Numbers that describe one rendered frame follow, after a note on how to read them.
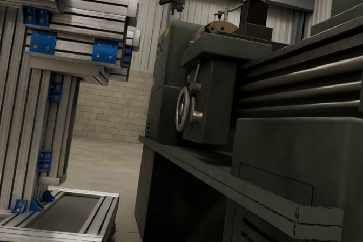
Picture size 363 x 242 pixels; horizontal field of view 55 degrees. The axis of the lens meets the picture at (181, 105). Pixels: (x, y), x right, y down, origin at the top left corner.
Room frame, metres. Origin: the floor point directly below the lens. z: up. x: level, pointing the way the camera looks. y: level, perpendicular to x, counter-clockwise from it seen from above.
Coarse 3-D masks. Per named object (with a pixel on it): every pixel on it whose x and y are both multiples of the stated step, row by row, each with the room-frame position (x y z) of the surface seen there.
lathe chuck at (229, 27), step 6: (210, 24) 1.80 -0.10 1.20; (216, 24) 1.81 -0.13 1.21; (222, 24) 1.81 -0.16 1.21; (228, 24) 1.82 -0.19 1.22; (234, 24) 1.83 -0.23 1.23; (198, 30) 1.84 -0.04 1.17; (204, 30) 1.79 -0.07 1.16; (222, 30) 1.81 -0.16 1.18; (228, 30) 1.82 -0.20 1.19; (234, 30) 1.83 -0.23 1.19
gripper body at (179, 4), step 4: (172, 0) 2.24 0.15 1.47; (176, 0) 2.23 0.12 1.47; (180, 0) 2.25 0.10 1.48; (184, 0) 2.25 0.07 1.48; (172, 4) 2.22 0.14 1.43; (176, 4) 2.24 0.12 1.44; (180, 4) 2.24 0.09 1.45; (184, 4) 2.24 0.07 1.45; (176, 8) 2.24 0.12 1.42; (180, 8) 2.23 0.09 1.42
